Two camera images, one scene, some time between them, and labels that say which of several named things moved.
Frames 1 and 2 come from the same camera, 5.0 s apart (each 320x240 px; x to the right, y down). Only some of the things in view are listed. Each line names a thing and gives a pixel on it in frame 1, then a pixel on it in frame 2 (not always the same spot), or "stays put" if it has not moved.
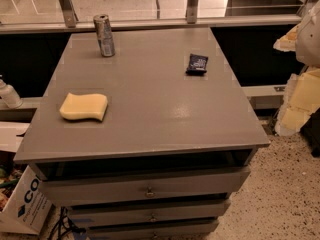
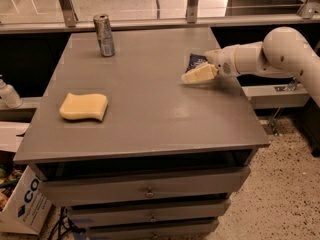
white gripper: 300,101 to 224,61
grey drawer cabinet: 149,143 stays put
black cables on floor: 65,225 stays put
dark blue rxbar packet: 197,65 stays put
